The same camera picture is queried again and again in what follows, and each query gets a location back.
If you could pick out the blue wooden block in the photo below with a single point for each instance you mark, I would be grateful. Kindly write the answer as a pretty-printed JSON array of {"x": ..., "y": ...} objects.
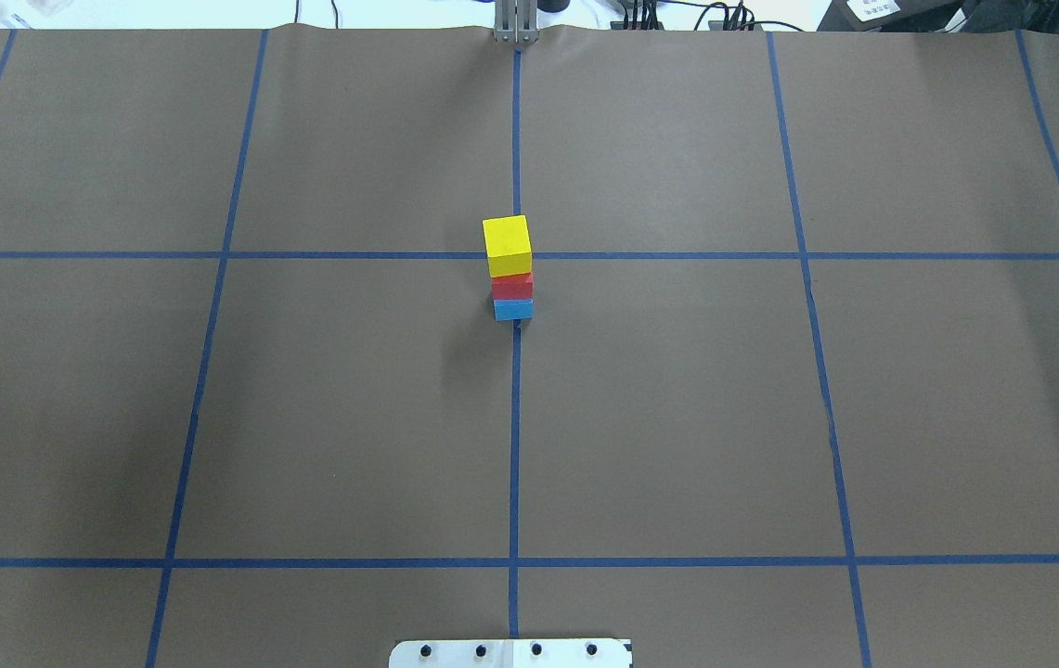
[{"x": 513, "y": 309}]

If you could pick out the red wooden block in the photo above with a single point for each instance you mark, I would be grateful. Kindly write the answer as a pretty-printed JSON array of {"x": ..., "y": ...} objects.
[{"x": 518, "y": 287}]

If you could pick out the yellow wooden block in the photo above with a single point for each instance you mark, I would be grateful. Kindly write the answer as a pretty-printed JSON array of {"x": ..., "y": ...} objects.
[{"x": 508, "y": 246}]

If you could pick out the aluminium frame post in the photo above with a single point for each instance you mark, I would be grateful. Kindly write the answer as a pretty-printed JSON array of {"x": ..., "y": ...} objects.
[{"x": 515, "y": 22}]

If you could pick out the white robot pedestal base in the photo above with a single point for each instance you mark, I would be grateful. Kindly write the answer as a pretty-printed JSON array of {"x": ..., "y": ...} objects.
[{"x": 511, "y": 652}]

